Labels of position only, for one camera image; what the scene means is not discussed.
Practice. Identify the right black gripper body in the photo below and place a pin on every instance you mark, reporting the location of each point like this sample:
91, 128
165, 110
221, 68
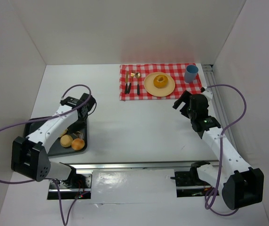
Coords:
185, 107

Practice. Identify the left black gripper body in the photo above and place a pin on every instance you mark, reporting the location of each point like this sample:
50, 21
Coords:
75, 125

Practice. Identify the orange glazed donut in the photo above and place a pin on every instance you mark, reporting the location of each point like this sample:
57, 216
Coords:
160, 81

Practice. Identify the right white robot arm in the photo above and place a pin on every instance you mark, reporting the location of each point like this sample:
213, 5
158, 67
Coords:
238, 183

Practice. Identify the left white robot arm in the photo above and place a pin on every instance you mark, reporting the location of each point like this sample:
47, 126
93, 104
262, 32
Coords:
30, 153

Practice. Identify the small pale round bread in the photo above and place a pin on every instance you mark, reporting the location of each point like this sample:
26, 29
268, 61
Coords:
66, 141

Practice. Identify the blue cup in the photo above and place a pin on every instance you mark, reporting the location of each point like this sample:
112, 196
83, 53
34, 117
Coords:
190, 73

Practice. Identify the yellow plate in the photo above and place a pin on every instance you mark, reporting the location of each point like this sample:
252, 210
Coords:
159, 92

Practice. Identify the round golden bun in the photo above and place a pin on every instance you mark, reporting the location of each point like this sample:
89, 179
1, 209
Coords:
78, 144

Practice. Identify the red checkered cloth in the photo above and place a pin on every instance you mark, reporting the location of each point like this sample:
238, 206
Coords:
176, 71

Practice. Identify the black baking tray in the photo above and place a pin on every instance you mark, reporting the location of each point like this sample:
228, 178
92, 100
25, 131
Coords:
57, 149

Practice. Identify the metal rail right side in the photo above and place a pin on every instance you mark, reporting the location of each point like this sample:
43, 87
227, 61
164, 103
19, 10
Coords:
217, 100

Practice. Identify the metal rail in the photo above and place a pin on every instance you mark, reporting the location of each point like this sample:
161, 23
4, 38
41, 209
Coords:
133, 165
217, 100

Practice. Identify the black handled knife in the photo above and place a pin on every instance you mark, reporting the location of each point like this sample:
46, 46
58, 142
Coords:
126, 82

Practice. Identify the black handled spoon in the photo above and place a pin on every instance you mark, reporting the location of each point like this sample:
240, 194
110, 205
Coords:
138, 76

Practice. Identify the black handled fork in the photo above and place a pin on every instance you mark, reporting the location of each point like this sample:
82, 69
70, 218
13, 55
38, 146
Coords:
132, 75

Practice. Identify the metal rail front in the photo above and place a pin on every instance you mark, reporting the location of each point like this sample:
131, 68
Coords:
133, 165

